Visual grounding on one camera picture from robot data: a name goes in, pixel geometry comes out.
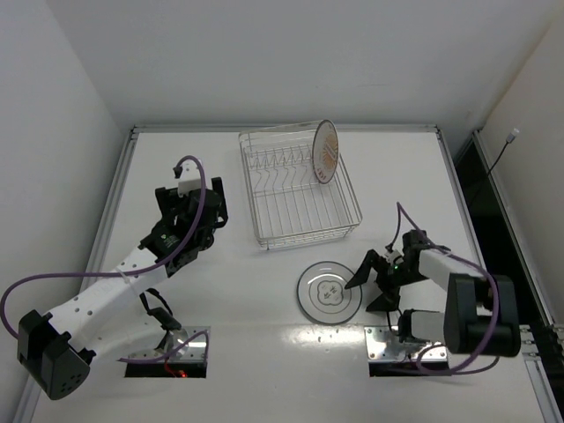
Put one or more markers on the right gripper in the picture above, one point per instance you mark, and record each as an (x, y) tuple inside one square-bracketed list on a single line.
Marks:
[(384, 280)]

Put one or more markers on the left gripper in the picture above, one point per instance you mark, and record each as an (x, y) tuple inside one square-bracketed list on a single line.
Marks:
[(218, 194)]

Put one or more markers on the black rimmed white plate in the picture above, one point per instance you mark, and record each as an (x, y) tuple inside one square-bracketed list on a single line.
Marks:
[(323, 297)]

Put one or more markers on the orange sunburst plate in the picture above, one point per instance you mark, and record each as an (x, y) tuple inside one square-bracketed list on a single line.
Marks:
[(325, 151)]

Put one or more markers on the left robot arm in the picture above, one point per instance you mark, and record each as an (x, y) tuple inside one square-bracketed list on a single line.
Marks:
[(57, 348)]

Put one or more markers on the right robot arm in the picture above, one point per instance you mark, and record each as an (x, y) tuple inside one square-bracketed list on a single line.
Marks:
[(480, 315)]

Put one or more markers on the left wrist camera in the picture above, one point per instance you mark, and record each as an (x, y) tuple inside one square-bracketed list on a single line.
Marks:
[(188, 177)]

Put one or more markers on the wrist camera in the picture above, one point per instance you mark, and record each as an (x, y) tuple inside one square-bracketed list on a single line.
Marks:
[(188, 177), (393, 256)]

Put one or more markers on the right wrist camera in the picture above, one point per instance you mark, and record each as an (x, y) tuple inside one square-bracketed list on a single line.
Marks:
[(393, 256)]

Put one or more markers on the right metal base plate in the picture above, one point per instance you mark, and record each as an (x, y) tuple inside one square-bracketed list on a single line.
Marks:
[(384, 347)]

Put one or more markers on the metal base plate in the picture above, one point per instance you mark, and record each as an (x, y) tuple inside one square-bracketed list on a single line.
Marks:
[(384, 347), (189, 345)]

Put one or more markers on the wire dish rack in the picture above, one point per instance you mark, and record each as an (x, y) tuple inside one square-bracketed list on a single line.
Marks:
[(289, 207)]

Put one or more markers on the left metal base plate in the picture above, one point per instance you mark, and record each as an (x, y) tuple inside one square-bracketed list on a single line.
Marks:
[(189, 345)]

